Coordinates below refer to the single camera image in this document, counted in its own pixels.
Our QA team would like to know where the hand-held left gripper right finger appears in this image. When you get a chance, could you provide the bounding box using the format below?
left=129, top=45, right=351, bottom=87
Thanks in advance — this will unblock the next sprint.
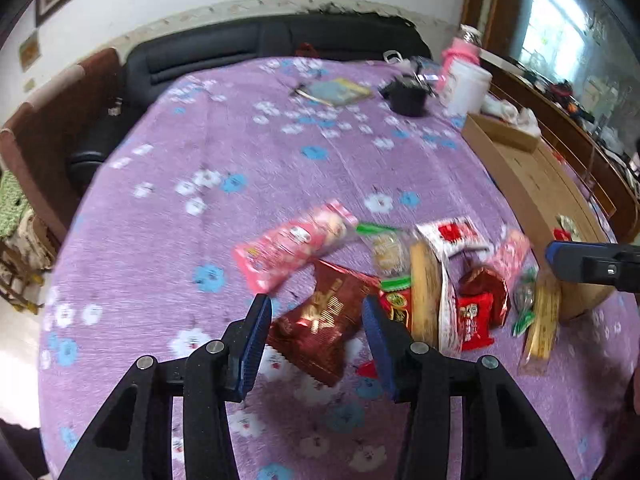
left=362, top=295, right=576, bottom=480

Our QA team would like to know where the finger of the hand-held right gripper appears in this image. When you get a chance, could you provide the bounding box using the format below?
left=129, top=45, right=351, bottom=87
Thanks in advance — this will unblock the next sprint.
left=545, top=240, right=640, bottom=292

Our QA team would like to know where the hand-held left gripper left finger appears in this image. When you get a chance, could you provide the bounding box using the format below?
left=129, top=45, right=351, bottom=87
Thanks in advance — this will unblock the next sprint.
left=57, top=294, right=273, bottom=480

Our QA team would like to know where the red packet with green label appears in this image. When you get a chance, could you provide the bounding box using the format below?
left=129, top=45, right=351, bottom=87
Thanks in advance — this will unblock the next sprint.
left=379, top=276, right=414, bottom=332

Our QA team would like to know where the green dark candy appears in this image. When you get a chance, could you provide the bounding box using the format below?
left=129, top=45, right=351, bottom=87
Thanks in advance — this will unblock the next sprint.
left=511, top=269, right=539, bottom=337

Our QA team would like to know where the dark red snack bag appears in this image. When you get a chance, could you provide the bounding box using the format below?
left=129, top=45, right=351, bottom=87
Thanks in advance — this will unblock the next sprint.
left=459, top=265, right=510, bottom=327
left=266, top=260, right=382, bottom=387

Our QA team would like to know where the yellow biscuit packet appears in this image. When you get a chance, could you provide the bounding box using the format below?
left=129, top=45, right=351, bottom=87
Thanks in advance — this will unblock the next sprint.
left=519, top=274, right=562, bottom=377
left=409, top=240, right=462, bottom=352

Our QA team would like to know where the shallow cardboard tray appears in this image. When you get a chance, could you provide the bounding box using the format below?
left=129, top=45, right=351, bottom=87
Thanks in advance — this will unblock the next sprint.
left=460, top=112, right=623, bottom=323

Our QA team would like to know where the small red snack packet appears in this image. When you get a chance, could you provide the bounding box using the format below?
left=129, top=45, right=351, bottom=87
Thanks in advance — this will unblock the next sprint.
left=456, top=294, right=497, bottom=352

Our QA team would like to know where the clear green-ended pastry packet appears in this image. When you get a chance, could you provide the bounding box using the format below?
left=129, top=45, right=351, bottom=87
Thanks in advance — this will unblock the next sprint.
left=356, top=222, right=412, bottom=277

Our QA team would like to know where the pink character snack packet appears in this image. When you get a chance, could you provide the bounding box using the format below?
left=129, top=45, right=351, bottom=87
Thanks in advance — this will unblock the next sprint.
left=234, top=200, right=359, bottom=295

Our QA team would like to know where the white red-print snack packet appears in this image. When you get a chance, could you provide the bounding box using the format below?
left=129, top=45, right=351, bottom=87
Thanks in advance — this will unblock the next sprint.
left=416, top=216, right=494, bottom=262

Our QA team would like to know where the small red green packet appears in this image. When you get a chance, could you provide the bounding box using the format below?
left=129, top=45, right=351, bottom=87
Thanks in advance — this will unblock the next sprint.
left=552, top=214, right=584, bottom=242

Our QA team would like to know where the wooden sideboard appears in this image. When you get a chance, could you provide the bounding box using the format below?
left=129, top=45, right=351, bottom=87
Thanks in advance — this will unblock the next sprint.
left=460, top=0, right=640, bottom=247

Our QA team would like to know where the white cloth bundle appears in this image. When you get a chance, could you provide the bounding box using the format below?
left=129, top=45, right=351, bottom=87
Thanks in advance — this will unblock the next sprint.
left=481, top=95, right=544, bottom=139

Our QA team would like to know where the white plastic jar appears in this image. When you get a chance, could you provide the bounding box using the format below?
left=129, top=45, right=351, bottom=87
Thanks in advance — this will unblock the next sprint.
left=444, top=57, right=493, bottom=118

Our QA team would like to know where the purple floral tablecloth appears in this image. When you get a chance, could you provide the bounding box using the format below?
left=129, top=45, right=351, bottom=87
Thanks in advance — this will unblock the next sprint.
left=37, top=55, right=640, bottom=480

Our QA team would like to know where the black round pot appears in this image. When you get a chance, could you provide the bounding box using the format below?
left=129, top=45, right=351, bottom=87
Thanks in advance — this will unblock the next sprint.
left=379, top=75, right=432, bottom=118

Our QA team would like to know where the pink sleeved bottle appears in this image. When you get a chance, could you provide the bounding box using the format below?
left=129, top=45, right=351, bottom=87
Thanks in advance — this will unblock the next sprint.
left=440, top=24, right=484, bottom=93

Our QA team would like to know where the wooden stool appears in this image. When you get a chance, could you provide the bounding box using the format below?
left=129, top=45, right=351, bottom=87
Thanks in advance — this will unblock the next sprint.
left=0, top=210, right=57, bottom=312

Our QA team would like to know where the blue yellow notebook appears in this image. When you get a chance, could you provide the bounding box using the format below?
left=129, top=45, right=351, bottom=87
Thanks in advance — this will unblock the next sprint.
left=300, top=77, right=374, bottom=108

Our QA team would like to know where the green patterned cushion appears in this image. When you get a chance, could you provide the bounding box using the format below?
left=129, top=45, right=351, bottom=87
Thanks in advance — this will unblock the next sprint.
left=0, top=170, right=31, bottom=240

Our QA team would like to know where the brown armchair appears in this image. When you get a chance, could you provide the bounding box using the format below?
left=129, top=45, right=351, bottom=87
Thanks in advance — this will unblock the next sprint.
left=0, top=47, right=126, bottom=247

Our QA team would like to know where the black leather sofa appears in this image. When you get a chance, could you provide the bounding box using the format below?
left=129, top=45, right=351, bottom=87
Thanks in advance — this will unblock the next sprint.
left=69, top=12, right=433, bottom=197

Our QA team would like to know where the dark clothes pile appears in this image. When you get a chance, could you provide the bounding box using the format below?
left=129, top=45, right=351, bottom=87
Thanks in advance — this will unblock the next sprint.
left=310, top=2, right=417, bottom=27

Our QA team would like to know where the wall mirror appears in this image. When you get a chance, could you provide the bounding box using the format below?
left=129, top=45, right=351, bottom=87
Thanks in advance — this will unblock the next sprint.
left=510, top=0, right=640, bottom=161

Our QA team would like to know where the small framed wall plaque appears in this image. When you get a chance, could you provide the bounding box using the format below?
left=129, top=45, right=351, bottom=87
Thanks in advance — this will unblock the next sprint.
left=19, top=30, right=41, bottom=72

